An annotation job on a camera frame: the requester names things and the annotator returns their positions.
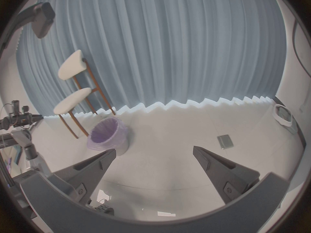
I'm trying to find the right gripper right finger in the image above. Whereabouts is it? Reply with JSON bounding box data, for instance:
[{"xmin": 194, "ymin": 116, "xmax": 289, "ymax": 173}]
[{"xmin": 193, "ymin": 146, "xmax": 260, "ymax": 204}]

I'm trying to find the white rimmed flat device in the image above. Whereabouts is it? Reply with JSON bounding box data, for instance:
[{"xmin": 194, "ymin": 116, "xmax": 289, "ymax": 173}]
[{"xmin": 274, "ymin": 104, "xmax": 298, "ymax": 134}]

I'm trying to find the blue-green curtain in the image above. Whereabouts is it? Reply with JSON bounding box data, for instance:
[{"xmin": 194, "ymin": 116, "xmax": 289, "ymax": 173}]
[{"xmin": 16, "ymin": 0, "xmax": 288, "ymax": 118}]

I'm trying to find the black cable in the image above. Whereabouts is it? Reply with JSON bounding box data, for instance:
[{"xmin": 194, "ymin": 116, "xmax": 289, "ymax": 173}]
[{"xmin": 292, "ymin": 18, "xmax": 311, "ymax": 78}]

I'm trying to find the purple plastic bag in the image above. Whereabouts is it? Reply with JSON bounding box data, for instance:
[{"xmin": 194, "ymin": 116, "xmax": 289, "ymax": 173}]
[{"xmin": 87, "ymin": 117, "xmax": 129, "ymax": 152}]

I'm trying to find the white cushioned wooden chair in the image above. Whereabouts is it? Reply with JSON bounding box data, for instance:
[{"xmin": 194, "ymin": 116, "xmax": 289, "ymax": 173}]
[{"xmin": 53, "ymin": 50, "xmax": 116, "ymax": 139}]

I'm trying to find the white trash bin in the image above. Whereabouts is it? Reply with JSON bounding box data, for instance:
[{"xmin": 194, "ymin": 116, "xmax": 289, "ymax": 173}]
[{"xmin": 107, "ymin": 128, "xmax": 130, "ymax": 156}]

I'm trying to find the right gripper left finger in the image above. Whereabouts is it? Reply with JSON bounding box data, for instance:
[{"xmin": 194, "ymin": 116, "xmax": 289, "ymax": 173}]
[{"xmin": 47, "ymin": 148, "xmax": 116, "ymax": 205}]

